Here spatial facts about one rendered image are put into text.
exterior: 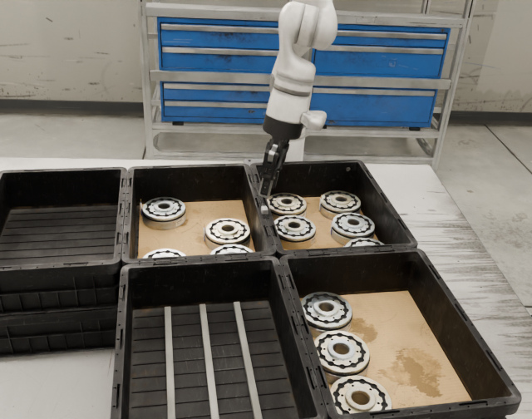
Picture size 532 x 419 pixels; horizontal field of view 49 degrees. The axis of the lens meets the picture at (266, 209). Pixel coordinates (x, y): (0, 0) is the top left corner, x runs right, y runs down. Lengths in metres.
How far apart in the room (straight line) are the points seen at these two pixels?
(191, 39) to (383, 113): 1.13
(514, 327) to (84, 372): 0.95
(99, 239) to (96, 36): 2.81
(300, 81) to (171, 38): 2.09
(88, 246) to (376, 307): 0.65
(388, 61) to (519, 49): 1.45
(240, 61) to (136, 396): 2.36
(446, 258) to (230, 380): 0.80
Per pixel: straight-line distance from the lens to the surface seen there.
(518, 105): 4.65
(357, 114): 3.32
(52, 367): 1.28
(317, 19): 1.06
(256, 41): 3.12
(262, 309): 1.17
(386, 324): 1.17
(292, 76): 1.06
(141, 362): 1.07
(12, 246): 1.40
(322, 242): 1.37
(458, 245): 1.70
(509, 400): 0.97
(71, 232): 1.42
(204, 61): 3.15
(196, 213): 1.45
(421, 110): 3.42
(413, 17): 3.22
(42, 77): 4.25
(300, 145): 1.62
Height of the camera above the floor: 1.60
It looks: 31 degrees down
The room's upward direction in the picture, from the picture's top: 4 degrees clockwise
